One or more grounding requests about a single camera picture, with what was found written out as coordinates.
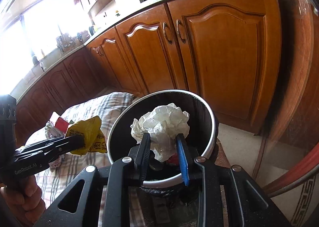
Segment yellow plastic bag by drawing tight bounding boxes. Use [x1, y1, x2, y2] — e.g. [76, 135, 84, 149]
[65, 115, 107, 156]

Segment red white milk carton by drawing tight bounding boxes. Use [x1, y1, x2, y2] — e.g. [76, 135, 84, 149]
[49, 112, 70, 134]

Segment red wooden chair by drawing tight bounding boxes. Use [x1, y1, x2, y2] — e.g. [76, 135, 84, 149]
[262, 143, 319, 197]

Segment person's left hand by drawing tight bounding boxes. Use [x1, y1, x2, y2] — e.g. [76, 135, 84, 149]
[1, 175, 46, 226]

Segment white paper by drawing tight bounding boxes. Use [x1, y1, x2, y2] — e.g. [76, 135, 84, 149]
[130, 103, 190, 162]

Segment round metal trash bin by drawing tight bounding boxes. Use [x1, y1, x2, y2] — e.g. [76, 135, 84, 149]
[99, 89, 216, 193]

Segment plaid checked tablecloth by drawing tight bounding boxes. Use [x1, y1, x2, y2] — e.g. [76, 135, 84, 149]
[24, 91, 148, 227]

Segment wooden kitchen cabinets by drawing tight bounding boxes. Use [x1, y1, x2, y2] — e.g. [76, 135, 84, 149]
[16, 0, 281, 146]

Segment red plastic wrapper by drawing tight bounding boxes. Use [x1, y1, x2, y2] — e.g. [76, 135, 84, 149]
[166, 153, 179, 165]

